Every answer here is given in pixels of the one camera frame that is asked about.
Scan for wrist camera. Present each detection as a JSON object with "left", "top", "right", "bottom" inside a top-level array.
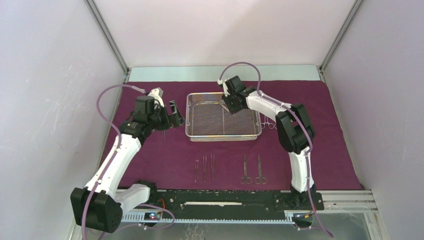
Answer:
[
  {"left": 134, "top": 87, "right": 165, "bottom": 116},
  {"left": 217, "top": 75, "right": 247, "bottom": 97}
]

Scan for steel forceps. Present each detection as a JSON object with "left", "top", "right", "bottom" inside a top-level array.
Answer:
[
  {"left": 254, "top": 155, "right": 268, "bottom": 185},
  {"left": 240, "top": 155, "right": 253, "bottom": 185},
  {"left": 260, "top": 115, "right": 276, "bottom": 129}
]

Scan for left corner aluminium post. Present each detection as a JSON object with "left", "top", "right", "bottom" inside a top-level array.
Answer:
[{"left": 84, "top": 0, "right": 130, "bottom": 75}]

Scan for corner aluminium post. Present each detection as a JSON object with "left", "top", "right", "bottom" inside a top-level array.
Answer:
[
  {"left": 84, "top": 0, "right": 130, "bottom": 75},
  {"left": 319, "top": 0, "right": 366, "bottom": 73}
]

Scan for grey cable duct strip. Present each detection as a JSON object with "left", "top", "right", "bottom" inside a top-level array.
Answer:
[{"left": 121, "top": 211, "right": 295, "bottom": 225}]

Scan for steel instrument tray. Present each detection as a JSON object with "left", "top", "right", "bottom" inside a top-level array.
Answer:
[{"left": 185, "top": 92, "right": 262, "bottom": 142}]

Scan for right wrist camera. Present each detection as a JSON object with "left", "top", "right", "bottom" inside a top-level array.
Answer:
[{"left": 217, "top": 75, "right": 247, "bottom": 97}]

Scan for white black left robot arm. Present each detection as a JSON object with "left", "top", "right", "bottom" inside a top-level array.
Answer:
[{"left": 70, "top": 96, "right": 185, "bottom": 233}]

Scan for aluminium frame rail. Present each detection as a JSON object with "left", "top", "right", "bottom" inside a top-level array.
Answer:
[{"left": 76, "top": 188, "right": 379, "bottom": 214}]

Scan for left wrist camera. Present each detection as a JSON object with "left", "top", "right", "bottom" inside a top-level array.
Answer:
[{"left": 134, "top": 87, "right": 165, "bottom": 116}]

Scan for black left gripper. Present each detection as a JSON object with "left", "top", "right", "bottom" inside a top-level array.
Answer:
[{"left": 147, "top": 100, "right": 185, "bottom": 132}]

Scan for maroon surgical wrap cloth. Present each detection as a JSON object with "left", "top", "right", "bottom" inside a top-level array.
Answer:
[{"left": 119, "top": 80, "right": 361, "bottom": 191}]

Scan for grey scalpel handle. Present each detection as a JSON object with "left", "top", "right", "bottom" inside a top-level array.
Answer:
[{"left": 219, "top": 103, "right": 235, "bottom": 115}]

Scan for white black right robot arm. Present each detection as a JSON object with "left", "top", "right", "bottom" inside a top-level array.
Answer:
[{"left": 219, "top": 83, "right": 315, "bottom": 209}]

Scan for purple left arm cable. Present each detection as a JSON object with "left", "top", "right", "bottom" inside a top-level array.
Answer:
[{"left": 81, "top": 84, "right": 175, "bottom": 240}]

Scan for right corner aluminium post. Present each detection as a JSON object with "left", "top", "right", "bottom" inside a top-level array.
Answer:
[{"left": 319, "top": 0, "right": 366, "bottom": 73}]

